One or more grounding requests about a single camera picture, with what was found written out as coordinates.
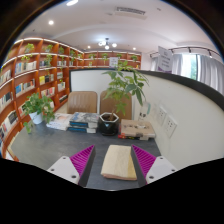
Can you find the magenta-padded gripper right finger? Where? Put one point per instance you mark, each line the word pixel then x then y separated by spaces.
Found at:
pixel 160 167

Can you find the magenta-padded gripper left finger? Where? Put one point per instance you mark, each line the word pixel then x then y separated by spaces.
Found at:
pixel 63 167

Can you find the beige and yellow striped towel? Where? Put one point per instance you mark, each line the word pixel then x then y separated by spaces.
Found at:
pixel 118 161

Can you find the white thick book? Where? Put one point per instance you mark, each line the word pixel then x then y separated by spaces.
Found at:
pixel 56 127

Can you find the thick blue-spined book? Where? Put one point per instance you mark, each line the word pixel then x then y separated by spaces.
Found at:
pixel 83 118
pixel 81 129

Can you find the red-spined book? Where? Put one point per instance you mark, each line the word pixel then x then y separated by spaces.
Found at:
pixel 131 137

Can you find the white picture book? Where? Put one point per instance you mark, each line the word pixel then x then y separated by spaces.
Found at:
pixel 60 119

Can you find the ivy plant in white pot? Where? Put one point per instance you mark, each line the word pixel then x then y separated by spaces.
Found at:
pixel 36 117

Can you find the small white card sign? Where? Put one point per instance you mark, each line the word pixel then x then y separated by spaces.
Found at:
pixel 144 111

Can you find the tall plant in black pot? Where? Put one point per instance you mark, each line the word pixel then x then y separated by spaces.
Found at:
pixel 108 125

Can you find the tan upholstered chair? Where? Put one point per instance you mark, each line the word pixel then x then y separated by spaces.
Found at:
pixel 106 106
pixel 81 101

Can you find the orange bookshelf unit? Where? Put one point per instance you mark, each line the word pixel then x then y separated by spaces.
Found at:
pixel 26 83

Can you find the white window curtain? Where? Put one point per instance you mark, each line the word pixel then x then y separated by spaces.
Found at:
pixel 210 71

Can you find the white framed shelf sign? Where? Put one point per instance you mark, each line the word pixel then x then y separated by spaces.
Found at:
pixel 113 62

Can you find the ceiling chandelier lamp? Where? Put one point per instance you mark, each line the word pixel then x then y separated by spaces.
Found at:
pixel 106 45

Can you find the recessed ceiling lights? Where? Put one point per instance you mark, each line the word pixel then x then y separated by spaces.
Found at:
pixel 51 22

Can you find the ceiling air vent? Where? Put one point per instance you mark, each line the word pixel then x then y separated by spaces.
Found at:
pixel 130 11

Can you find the white wall socket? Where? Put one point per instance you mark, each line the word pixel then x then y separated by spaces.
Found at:
pixel 162 116
pixel 171 126

